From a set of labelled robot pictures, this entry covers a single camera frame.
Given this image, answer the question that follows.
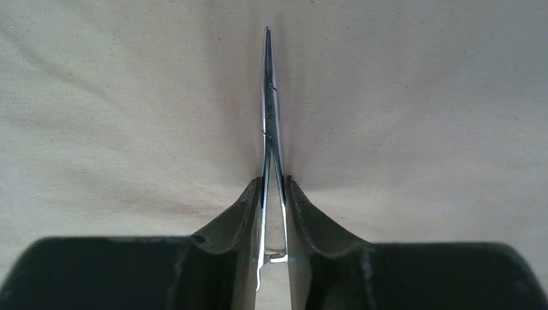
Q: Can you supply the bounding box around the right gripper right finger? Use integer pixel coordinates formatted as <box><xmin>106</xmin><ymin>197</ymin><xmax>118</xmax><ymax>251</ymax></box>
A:
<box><xmin>286</xmin><ymin>178</ymin><xmax>547</xmax><ymax>309</ymax></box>

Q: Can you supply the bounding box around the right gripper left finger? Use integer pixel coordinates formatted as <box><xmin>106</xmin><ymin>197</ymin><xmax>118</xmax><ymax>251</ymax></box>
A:
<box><xmin>1</xmin><ymin>179</ymin><xmax>260</xmax><ymax>309</ymax></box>

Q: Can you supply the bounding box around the beige wrapping cloth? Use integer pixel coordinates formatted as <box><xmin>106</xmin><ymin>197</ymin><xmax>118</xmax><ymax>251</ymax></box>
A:
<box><xmin>1</xmin><ymin>1</ymin><xmax>547</xmax><ymax>291</ymax></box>

